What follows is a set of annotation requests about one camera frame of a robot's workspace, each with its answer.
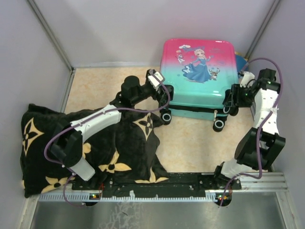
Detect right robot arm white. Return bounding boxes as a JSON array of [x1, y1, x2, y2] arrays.
[[213, 69, 285, 189]]

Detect aluminium rail frame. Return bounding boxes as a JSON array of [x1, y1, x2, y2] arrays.
[[38, 172, 288, 204]]

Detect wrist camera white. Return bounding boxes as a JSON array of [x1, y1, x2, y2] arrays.
[[148, 71, 165, 91], [240, 71, 255, 88]]

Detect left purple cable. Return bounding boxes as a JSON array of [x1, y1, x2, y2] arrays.
[[43, 69, 171, 207]]

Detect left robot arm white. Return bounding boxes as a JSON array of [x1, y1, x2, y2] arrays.
[[44, 69, 174, 189]]

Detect blue folded cloth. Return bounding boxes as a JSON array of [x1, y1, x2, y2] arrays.
[[235, 52, 248, 72]]

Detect black blanket yellow flowers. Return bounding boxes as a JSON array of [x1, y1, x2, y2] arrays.
[[20, 104, 169, 198]]

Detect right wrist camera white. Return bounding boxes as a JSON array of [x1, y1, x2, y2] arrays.
[[240, 71, 255, 88]]

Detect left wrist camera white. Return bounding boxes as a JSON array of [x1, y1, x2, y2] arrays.
[[148, 71, 165, 91]]

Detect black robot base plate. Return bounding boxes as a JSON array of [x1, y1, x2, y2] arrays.
[[72, 173, 227, 198]]

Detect teal hard-shell suitcase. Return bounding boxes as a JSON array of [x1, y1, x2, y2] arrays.
[[160, 38, 238, 132]]

